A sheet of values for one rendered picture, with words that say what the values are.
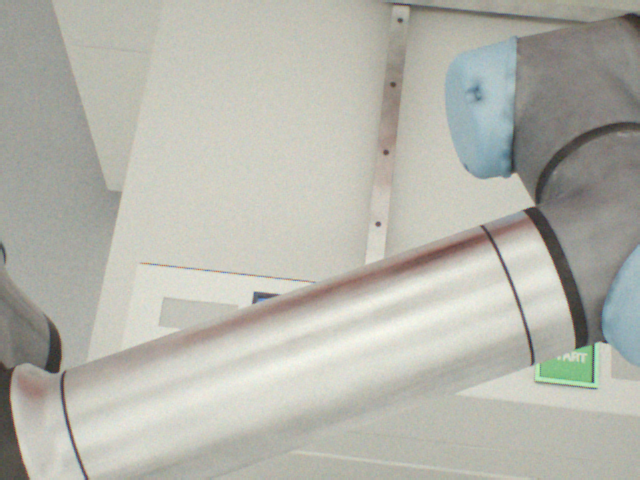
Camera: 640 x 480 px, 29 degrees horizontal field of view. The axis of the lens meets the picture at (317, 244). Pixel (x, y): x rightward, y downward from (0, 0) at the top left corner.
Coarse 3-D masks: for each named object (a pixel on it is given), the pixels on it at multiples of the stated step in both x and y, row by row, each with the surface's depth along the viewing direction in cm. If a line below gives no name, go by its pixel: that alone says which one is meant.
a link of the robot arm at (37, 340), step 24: (0, 240) 74; (0, 264) 73; (0, 288) 70; (0, 312) 69; (24, 312) 72; (0, 336) 67; (24, 336) 71; (48, 336) 74; (0, 360) 66; (24, 360) 71; (48, 360) 73
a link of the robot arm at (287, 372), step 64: (576, 192) 61; (448, 256) 59; (512, 256) 59; (576, 256) 58; (256, 320) 60; (320, 320) 59; (384, 320) 58; (448, 320) 58; (512, 320) 58; (576, 320) 59; (0, 384) 59; (64, 384) 60; (128, 384) 59; (192, 384) 58; (256, 384) 58; (320, 384) 58; (384, 384) 58; (448, 384) 59; (0, 448) 57; (64, 448) 58; (128, 448) 58; (192, 448) 58; (256, 448) 59
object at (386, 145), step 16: (400, 16) 141; (400, 32) 140; (400, 48) 139; (400, 64) 138; (384, 80) 137; (400, 80) 137; (384, 96) 136; (400, 96) 136; (384, 112) 135; (384, 128) 134; (384, 144) 134; (384, 160) 133; (384, 176) 132; (384, 192) 131; (384, 208) 130; (384, 224) 129; (368, 240) 128; (384, 240) 128; (368, 256) 128
